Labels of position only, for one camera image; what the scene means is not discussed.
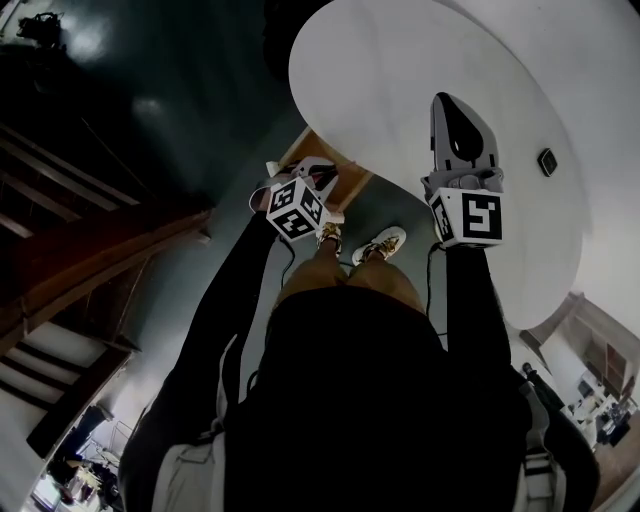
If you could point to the small black square device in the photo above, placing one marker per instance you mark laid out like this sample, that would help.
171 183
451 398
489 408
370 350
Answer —
547 161

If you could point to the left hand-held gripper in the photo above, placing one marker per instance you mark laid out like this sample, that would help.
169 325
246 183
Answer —
295 210

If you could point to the black floor equipment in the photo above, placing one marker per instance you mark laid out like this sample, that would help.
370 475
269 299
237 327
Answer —
40 30

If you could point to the person's left white shoe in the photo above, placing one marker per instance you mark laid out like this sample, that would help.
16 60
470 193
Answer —
331 235

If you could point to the white kidney-shaped table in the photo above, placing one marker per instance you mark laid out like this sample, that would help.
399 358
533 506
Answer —
425 75

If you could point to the person's black top torso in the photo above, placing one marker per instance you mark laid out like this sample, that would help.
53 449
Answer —
370 410

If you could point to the person's right leg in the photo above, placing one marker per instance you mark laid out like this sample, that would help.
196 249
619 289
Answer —
390 285

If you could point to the person's white shoe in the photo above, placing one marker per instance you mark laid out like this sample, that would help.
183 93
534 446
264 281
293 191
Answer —
331 235
382 242

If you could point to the person's leg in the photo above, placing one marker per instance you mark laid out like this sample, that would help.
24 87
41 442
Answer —
310 275
390 285

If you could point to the striped stairs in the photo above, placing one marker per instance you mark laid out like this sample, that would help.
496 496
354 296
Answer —
50 365

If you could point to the black bag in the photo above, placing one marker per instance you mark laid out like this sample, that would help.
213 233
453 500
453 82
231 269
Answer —
277 40

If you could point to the person's right white shoe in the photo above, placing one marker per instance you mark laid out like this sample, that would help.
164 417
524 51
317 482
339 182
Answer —
382 242

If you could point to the person's right forearm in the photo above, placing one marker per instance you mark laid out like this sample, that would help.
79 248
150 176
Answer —
475 310

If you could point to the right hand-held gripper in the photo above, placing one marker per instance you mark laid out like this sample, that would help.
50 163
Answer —
480 217

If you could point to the person's left forearm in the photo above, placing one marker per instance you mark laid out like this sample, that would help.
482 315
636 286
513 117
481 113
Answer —
220 300

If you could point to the person's left leg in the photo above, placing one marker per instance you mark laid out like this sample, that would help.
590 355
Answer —
310 275

